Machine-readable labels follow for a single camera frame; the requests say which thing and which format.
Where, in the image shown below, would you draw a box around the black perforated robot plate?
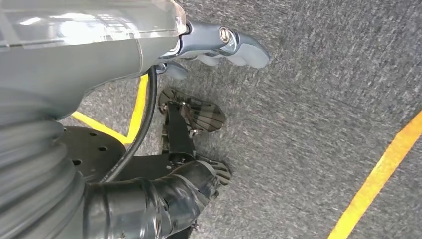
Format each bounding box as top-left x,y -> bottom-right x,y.
58,126 -> 185,184

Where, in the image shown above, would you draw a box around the black robot foot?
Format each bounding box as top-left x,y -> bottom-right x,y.
157,86 -> 232,186

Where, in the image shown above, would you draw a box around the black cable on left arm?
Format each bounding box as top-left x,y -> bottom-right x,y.
99,66 -> 158,184

